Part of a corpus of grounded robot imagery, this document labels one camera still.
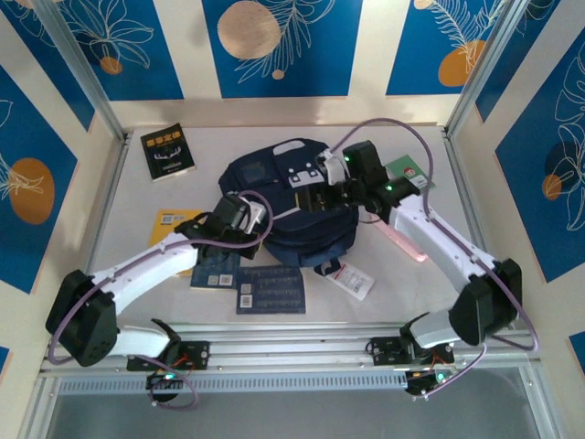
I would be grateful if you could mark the aluminium frame post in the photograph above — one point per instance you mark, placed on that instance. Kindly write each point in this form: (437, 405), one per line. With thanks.
(82, 68)
(489, 64)

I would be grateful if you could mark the blue book side-by-side codes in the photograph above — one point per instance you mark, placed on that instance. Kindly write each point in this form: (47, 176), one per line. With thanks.
(219, 276)

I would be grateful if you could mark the worn blue book codes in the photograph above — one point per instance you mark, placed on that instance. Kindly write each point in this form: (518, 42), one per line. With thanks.
(274, 292)

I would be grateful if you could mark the black book yellow title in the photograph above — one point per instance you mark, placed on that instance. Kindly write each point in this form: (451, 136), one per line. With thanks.
(166, 153)

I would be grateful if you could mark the navy blue backpack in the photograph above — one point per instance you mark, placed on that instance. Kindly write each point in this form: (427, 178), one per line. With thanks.
(283, 228)

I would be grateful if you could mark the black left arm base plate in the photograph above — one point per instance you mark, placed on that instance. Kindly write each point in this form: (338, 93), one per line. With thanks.
(196, 354)

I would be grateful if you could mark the black controller board green light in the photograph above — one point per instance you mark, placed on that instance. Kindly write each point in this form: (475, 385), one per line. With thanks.
(166, 382)
(425, 382)

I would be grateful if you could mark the small green book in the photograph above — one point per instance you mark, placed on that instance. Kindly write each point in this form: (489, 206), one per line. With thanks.
(402, 165)

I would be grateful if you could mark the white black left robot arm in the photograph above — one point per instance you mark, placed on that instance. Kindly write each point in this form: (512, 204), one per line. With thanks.
(151, 265)

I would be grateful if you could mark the clear plastic supplies bag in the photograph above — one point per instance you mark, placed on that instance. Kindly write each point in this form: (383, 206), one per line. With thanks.
(354, 280)

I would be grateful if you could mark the pink pencil case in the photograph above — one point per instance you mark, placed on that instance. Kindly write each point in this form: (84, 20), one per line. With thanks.
(407, 244)

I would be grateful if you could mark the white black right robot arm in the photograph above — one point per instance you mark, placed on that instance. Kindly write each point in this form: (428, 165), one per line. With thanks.
(439, 238)

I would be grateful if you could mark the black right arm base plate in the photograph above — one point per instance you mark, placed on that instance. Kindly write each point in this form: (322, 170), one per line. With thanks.
(384, 350)

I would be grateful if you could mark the aluminium side rail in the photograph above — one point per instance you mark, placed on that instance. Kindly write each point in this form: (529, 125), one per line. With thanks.
(466, 192)
(103, 219)

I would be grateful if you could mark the aluminium cross rail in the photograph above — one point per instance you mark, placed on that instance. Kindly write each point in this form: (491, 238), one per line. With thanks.
(283, 352)

